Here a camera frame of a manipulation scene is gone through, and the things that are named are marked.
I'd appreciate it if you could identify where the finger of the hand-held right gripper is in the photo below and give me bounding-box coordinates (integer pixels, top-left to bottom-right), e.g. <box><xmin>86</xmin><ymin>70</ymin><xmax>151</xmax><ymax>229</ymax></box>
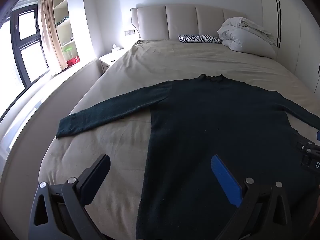
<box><xmin>297</xmin><ymin>129</ymin><xmax>320</xmax><ymax>155</ymax></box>

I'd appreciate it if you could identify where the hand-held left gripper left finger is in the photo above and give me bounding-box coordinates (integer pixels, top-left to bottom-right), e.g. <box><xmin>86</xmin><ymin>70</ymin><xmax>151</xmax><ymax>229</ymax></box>
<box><xmin>29</xmin><ymin>154</ymin><xmax>111</xmax><ymax>240</ymax></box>

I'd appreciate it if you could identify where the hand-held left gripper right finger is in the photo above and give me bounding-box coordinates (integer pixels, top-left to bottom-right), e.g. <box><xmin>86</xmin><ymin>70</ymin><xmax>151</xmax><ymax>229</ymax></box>
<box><xmin>211</xmin><ymin>154</ymin><xmax>314</xmax><ymax>240</ymax></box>

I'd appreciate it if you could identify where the dark green sweater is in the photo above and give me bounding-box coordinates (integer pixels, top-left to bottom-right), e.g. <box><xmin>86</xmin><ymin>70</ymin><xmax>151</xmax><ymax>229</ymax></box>
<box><xmin>55</xmin><ymin>73</ymin><xmax>320</xmax><ymax>240</ymax></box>

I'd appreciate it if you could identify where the white wardrobe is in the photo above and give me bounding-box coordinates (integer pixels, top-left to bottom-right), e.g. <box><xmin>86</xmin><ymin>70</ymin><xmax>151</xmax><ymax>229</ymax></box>
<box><xmin>259</xmin><ymin>0</ymin><xmax>320</xmax><ymax>95</ymax></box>

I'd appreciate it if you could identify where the red box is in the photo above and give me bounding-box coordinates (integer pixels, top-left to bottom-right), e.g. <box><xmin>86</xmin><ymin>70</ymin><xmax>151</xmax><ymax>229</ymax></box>
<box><xmin>66</xmin><ymin>56</ymin><xmax>80</xmax><ymax>67</ymax></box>

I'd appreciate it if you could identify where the white nightstand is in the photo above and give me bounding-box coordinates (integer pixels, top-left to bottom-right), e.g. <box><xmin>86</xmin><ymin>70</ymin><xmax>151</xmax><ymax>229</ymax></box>
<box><xmin>99</xmin><ymin>47</ymin><xmax>130</xmax><ymax>74</ymax></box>

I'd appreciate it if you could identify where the white folded duvet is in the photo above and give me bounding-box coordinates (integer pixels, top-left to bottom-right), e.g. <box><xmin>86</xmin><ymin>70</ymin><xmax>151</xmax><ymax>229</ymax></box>
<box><xmin>217</xmin><ymin>17</ymin><xmax>275</xmax><ymax>59</ymax></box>

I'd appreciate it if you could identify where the bed with beige sheet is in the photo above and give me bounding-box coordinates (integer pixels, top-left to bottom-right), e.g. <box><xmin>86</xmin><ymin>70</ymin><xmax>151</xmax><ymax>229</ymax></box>
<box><xmin>37</xmin><ymin>39</ymin><xmax>320</xmax><ymax>240</ymax></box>

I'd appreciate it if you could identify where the green plastic stool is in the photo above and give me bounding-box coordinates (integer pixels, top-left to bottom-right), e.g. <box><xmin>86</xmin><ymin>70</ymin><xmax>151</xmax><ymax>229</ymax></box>
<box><xmin>62</xmin><ymin>45</ymin><xmax>75</xmax><ymax>60</ymax></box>

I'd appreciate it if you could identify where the zebra print pillow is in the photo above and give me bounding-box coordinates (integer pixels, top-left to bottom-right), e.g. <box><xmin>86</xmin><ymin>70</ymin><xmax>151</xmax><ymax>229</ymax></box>
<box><xmin>177</xmin><ymin>34</ymin><xmax>223</xmax><ymax>44</ymax></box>

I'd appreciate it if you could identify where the beige curtain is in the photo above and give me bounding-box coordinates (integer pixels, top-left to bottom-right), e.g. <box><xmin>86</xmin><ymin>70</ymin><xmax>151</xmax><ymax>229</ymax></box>
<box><xmin>37</xmin><ymin>0</ymin><xmax>63</xmax><ymax>75</ymax></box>

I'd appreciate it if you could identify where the beige padded headboard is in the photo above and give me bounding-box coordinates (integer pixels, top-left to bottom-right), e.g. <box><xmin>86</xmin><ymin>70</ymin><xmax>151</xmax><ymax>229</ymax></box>
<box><xmin>130</xmin><ymin>4</ymin><xmax>277</xmax><ymax>58</ymax></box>

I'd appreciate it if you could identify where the black framed window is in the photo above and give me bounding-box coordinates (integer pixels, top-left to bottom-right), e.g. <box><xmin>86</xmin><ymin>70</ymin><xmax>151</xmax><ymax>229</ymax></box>
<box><xmin>0</xmin><ymin>9</ymin><xmax>50</xmax><ymax>120</ymax></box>

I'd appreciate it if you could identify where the white wall shelf unit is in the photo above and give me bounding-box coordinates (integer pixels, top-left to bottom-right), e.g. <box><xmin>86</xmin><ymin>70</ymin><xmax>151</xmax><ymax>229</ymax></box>
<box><xmin>52</xmin><ymin>0</ymin><xmax>82</xmax><ymax>73</ymax></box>

